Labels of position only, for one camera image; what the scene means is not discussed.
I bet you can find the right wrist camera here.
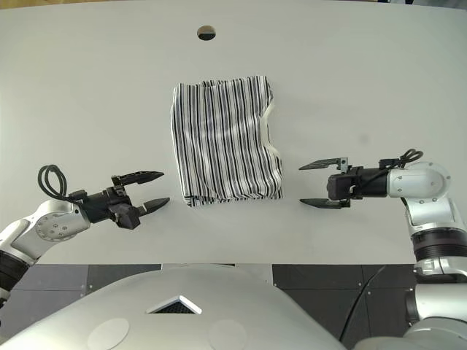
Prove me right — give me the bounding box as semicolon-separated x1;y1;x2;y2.
326;172;356;201

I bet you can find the robot body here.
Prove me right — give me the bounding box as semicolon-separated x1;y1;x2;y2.
0;265;346;350

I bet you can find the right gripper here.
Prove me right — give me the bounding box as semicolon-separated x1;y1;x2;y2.
298;157;390;210

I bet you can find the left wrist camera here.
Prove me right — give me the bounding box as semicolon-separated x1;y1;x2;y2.
107;203;142;230

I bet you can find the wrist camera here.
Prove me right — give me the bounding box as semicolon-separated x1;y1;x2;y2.
326;172;356;201
107;203;142;230

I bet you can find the striped T-shirt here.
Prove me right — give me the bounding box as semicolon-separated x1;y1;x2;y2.
170;74;285;209

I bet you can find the black floor cable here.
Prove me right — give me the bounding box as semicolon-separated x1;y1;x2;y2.
337;265;387;343

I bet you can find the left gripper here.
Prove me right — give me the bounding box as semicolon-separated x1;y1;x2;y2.
77;169;171;225

